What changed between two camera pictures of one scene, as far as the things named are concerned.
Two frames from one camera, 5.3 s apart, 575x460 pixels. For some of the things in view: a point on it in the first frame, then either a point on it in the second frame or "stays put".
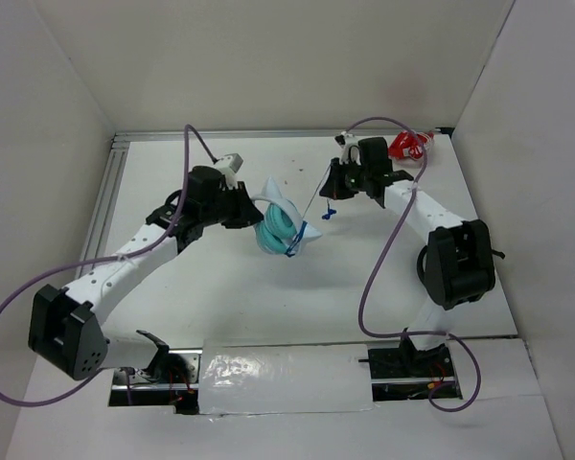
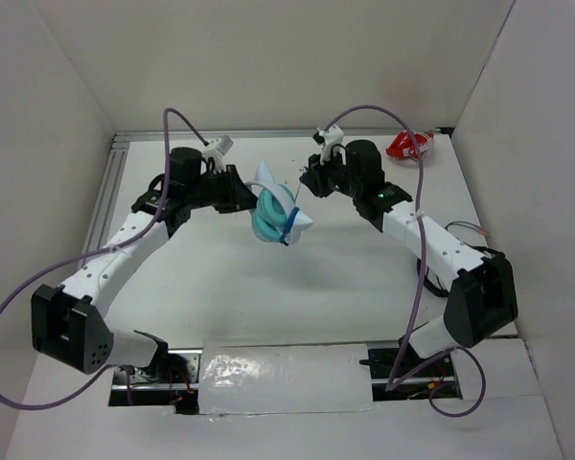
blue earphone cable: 330,212 → 290,221
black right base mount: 407,373 stays put
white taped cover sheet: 237,378 stays put
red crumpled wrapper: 406,143 stays put
